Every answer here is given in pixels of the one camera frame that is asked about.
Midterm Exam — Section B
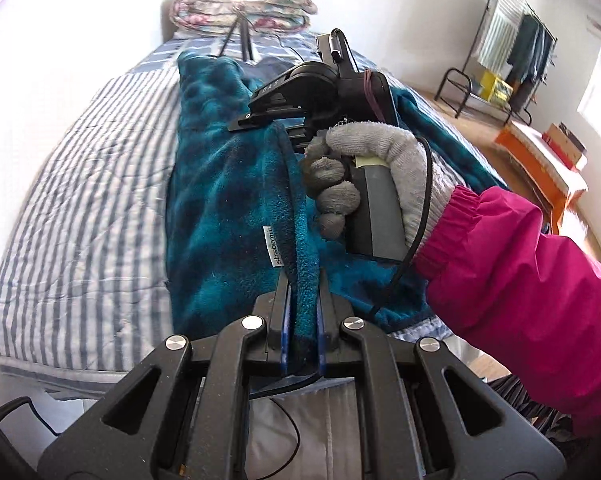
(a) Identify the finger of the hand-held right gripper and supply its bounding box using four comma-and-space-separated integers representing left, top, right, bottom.
228, 107, 306, 134
285, 127, 321, 154

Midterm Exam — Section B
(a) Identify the teal plaid fleece garment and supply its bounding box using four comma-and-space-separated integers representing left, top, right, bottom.
164, 51, 506, 377

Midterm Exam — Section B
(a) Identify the dark green hanging shirt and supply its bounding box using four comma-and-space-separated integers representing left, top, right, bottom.
507, 14, 542, 77

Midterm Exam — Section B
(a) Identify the person's right hand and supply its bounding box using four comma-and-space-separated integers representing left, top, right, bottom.
300, 121, 455, 249

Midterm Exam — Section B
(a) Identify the black clothes rack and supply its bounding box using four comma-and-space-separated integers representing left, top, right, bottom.
435, 0, 560, 127

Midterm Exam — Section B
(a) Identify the white striped hanging cloth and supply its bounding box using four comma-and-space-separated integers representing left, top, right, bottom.
475, 0, 529, 69

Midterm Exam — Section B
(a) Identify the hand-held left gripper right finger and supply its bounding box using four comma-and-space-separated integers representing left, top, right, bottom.
317, 267, 567, 480

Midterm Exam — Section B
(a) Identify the blue checked bedsheet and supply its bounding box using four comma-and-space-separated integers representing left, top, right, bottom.
133, 29, 334, 78

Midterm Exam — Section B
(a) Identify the dark striped cloth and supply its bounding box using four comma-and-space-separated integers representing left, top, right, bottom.
483, 374, 584, 442

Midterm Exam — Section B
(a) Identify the yellow box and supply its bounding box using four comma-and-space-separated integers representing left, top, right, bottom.
479, 70, 515, 107

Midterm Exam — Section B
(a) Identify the black cable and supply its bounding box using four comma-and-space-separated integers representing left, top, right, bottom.
0, 396, 64, 437
368, 136, 435, 318
250, 372, 302, 462

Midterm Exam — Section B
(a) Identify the orange low table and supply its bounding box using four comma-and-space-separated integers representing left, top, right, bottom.
495, 121, 590, 235

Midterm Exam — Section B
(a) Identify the black tripod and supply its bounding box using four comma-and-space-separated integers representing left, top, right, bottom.
218, 5, 255, 61

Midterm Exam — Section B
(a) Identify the person's right forearm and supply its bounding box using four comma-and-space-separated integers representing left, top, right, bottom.
413, 185, 601, 438

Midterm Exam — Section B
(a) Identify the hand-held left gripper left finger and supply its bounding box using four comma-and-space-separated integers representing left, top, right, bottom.
38, 272, 294, 480

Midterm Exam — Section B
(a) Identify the blue striped quilt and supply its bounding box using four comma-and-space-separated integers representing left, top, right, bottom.
0, 60, 462, 403

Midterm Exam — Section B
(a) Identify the blue hanging garment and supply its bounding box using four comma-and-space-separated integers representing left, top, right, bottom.
531, 29, 555, 88

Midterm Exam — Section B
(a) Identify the cardboard box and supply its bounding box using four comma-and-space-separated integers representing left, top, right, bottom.
542, 120, 589, 172

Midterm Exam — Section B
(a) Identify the floral folded blanket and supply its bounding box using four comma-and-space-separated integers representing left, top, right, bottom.
172, 0, 319, 37

